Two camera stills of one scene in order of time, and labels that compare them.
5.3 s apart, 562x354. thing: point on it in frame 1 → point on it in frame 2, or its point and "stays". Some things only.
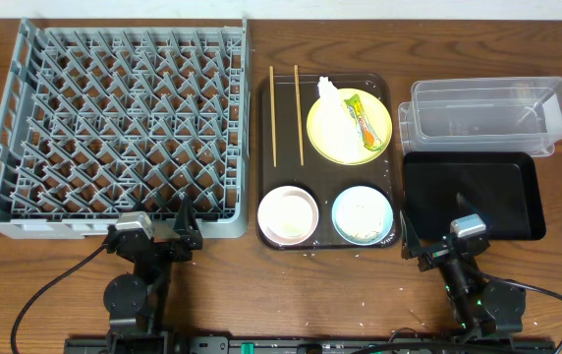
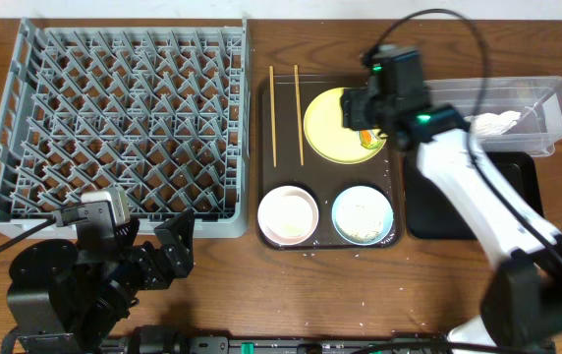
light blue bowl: [363, 215] stays
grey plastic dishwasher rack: [97, 121] stays
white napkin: [336, 131] → [490, 124]
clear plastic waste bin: [489, 115] stays
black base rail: [304, 345] stays
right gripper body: [434, 257] → [366, 112]
